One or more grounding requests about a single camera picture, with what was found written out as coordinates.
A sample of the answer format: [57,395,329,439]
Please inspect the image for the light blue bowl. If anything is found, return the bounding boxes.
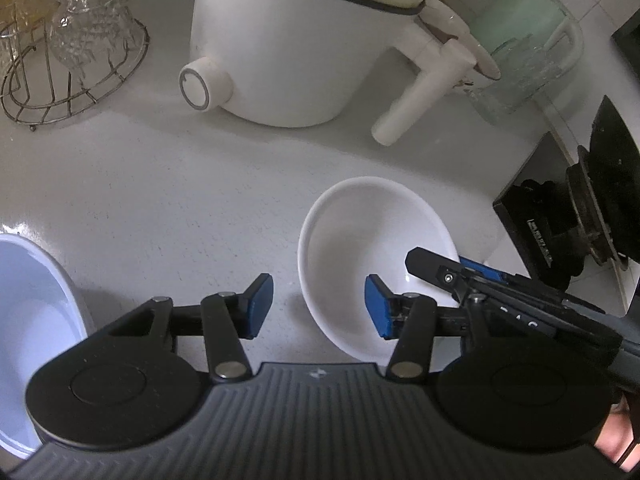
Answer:
[1,234,94,460]

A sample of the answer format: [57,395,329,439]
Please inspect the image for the black gas stove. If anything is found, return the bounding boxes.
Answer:
[494,96,639,290]

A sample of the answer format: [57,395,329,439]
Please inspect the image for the green glass pitcher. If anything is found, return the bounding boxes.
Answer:
[466,0,584,124]

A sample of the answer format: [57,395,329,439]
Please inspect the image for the small white bowl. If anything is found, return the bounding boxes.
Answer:
[297,177,458,366]

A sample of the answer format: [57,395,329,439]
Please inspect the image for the wire cup rack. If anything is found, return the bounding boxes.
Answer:
[1,21,150,130]

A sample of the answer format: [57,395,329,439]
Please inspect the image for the white electric cooking pot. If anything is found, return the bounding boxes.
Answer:
[179,0,476,146]

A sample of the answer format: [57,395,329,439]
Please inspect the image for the glass cups on rack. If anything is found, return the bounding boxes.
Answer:
[1,0,143,79]

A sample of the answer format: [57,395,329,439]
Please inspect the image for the person's right hand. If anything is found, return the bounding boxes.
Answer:
[594,393,639,472]

